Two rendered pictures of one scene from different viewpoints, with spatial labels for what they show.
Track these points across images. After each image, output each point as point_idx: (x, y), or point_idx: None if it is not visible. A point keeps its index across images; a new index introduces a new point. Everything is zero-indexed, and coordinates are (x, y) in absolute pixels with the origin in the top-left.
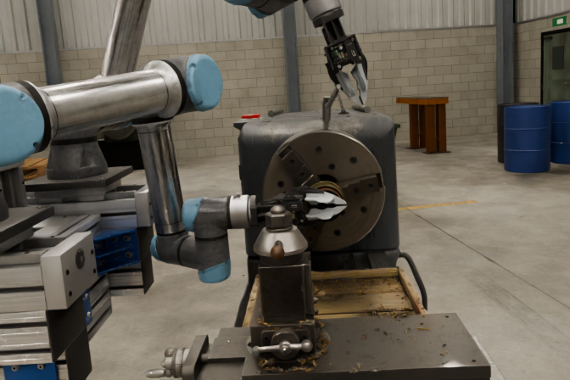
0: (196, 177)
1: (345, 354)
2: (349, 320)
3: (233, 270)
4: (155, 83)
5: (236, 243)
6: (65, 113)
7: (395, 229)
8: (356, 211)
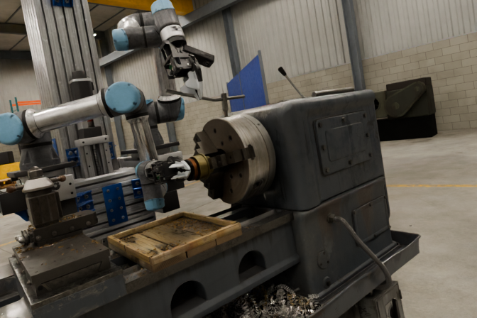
0: (452, 145)
1: (38, 251)
2: (84, 238)
3: (407, 220)
4: (90, 101)
5: (431, 199)
6: (39, 121)
7: (300, 194)
8: (237, 176)
